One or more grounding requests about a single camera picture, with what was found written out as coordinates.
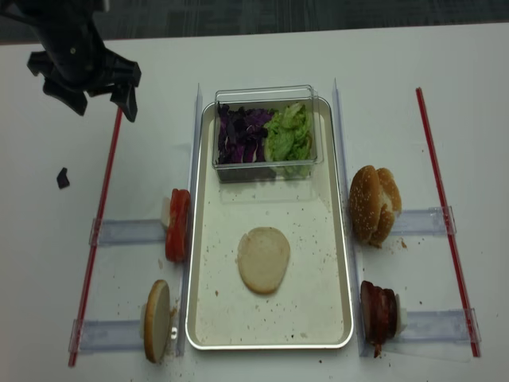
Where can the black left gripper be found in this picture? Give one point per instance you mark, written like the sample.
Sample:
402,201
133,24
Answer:
76,58

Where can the pale bun bottom slice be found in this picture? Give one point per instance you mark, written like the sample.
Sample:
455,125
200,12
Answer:
262,259

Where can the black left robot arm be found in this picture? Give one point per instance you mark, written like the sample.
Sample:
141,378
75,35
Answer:
30,12

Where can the white tomato support block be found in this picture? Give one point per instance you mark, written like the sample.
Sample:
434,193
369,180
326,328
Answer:
165,218

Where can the red tomato slices stack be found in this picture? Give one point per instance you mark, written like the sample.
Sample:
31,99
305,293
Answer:
177,231

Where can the green lettuce leaves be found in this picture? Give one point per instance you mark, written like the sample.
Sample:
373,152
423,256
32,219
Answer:
289,136

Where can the brown meat patties stack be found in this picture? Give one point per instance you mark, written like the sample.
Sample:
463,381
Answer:
380,314

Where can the small dark cabbage scrap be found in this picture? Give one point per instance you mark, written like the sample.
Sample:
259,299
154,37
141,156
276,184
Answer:
62,179

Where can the purple cabbage leaves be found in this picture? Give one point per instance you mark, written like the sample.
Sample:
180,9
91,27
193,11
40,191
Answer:
241,135

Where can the left red tape strip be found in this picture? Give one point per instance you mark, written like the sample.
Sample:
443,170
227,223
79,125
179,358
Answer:
77,326

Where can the red tape strip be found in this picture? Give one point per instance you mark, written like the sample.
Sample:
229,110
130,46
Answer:
469,317
77,326

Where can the clear plastic salad container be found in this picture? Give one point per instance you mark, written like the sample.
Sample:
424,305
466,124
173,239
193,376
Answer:
269,98

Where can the left clear acrylic divider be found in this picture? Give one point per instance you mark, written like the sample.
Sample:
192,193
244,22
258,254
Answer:
192,184

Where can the plain bun bottom slice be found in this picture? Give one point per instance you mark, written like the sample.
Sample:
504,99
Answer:
157,321

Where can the sesame burger bun tops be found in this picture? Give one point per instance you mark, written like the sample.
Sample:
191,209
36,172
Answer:
374,204

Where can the cream metal serving tray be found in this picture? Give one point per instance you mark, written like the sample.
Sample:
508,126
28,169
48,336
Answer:
312,308

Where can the white patty support block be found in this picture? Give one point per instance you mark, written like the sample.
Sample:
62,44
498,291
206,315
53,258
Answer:
401,323

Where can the right red tape strip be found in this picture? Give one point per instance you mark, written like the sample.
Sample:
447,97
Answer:
469,317

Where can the clear rail behind tomatoes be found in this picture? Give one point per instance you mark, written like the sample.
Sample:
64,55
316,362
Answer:
126,232

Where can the clear rail under left buns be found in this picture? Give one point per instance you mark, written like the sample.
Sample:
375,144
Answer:
95,336

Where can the clear rail behind buns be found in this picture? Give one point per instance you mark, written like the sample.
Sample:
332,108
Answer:
437,221

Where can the clear rail behind patties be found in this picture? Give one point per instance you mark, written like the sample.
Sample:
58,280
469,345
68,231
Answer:
448,326

